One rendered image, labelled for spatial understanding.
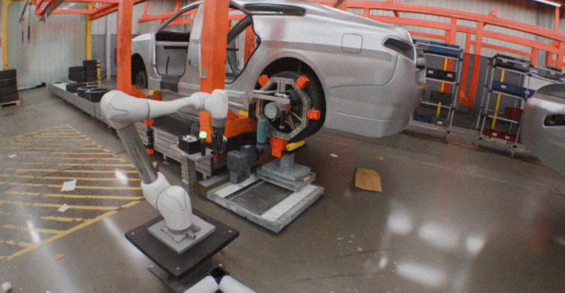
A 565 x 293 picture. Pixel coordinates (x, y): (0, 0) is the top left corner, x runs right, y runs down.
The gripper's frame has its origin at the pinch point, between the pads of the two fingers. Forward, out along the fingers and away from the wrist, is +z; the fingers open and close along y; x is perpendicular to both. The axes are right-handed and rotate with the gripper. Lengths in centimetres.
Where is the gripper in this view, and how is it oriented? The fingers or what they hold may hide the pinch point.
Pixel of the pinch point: (219, 157)
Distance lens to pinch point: 167.1
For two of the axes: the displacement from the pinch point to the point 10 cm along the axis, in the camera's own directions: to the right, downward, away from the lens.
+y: 8.3, 2.4, -5.0
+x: 5.5, -2.3, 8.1
